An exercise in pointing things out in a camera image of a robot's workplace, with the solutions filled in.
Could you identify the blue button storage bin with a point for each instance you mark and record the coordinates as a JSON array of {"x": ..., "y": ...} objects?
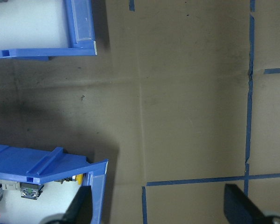
[{"x": 25, "y": 163}]

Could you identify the black contact block green mark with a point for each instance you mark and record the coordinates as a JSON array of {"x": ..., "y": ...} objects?
[{"x": 31, "y": 191}]

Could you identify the white contact block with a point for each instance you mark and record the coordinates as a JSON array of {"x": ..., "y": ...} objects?
[{"x": 9, "y": 185}]

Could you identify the blue empty storage bin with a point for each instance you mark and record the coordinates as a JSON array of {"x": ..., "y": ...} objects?
[{"x": 37, "y": 52}]

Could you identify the yellow push button switch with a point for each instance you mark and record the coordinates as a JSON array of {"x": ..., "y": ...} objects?
[{"x": 80, "y": 179}]

